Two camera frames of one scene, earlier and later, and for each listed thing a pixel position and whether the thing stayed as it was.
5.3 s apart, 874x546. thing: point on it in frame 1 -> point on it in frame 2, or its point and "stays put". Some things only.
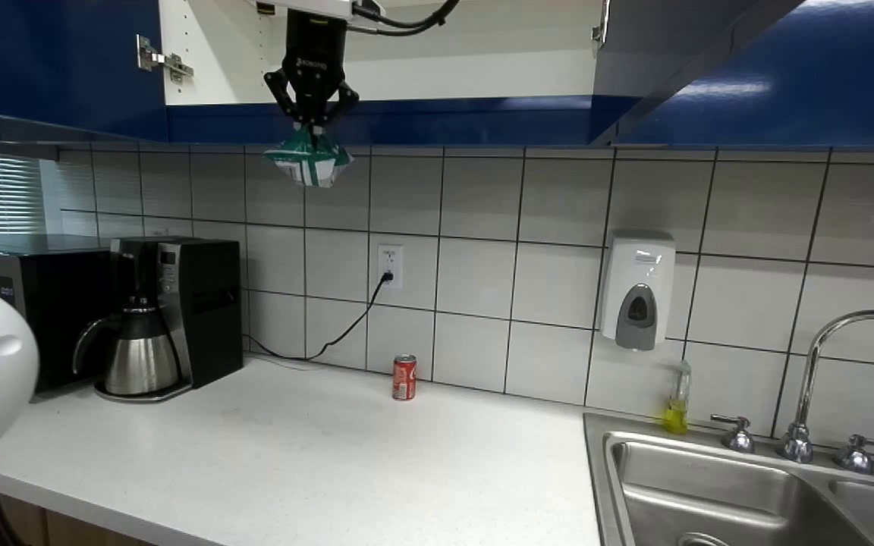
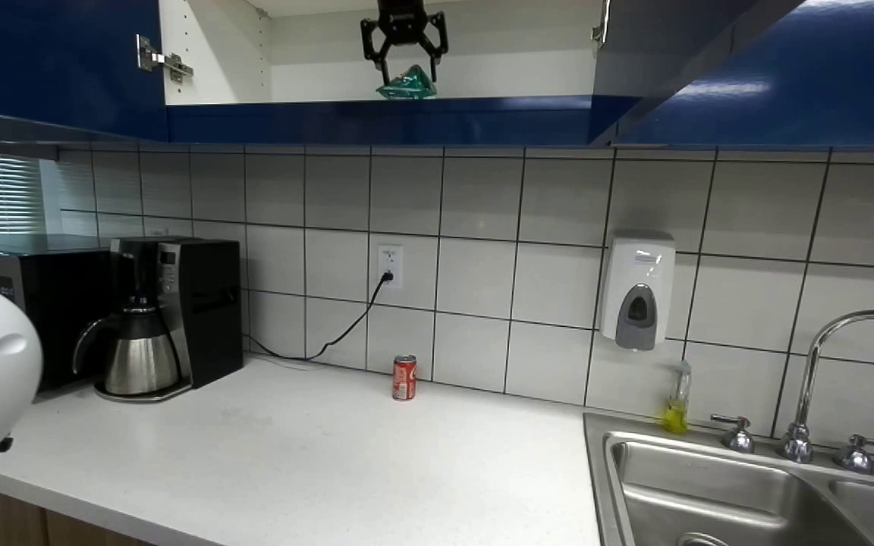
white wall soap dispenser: [639, 299] stays put
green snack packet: [311, 155] -> [406, 86]
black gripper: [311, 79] -> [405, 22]
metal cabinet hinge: [150, 59] stays put
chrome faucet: [799, 435] stays put
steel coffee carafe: [136, 360] stays put
